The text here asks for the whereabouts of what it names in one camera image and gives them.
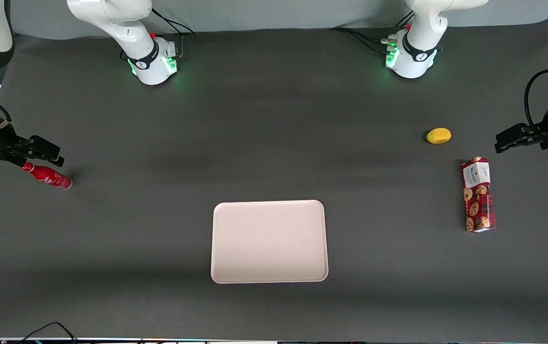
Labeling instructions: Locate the red coke bottle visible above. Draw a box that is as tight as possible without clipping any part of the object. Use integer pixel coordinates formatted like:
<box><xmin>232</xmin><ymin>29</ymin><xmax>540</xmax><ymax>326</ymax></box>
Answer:
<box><xmin>22</xmin><ymin>161</ymin><xmax>73</xmax><ymax>191</ymax></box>

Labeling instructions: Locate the white rectangular tray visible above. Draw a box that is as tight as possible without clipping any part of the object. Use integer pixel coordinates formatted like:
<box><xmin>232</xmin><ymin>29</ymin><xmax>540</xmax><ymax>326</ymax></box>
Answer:
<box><xmin>211</xmin><ymin>200</ymin><xmax>329</xmax><ymax>284</ymax></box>

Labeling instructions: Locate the red cookie box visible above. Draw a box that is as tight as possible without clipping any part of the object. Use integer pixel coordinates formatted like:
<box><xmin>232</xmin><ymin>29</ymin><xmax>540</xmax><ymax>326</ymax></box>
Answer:
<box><xmin>461</xmin><ymin>157</ymin><xmax>497</xmax><ymax>233</ymax></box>

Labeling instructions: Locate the yellow lemon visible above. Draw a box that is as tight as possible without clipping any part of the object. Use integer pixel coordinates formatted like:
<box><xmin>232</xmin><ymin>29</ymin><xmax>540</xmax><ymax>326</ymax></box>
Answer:
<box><xmin>426</xmin><ymin>128</ymin><xmax>452</xmax><ymax>145</ymax></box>

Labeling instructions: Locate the thin black cable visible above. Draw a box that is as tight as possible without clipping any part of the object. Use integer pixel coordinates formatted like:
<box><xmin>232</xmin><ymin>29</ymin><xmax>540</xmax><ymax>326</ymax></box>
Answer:
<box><xmin>16</xmin><ymin>322</ymin><xmax>79</xmax><ymax>344</ymax></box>

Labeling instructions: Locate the black base cable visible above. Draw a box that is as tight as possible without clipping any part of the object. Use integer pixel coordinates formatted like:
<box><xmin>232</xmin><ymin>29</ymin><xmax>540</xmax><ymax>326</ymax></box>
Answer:
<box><xmin>329</xmin><ymin>26</ymin><xmax>397</xmax><ymax>54</ymax></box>
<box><xmin>151</xmin><ymin>7</ymin><xmax>196</xmax><ymax>37</ymax></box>

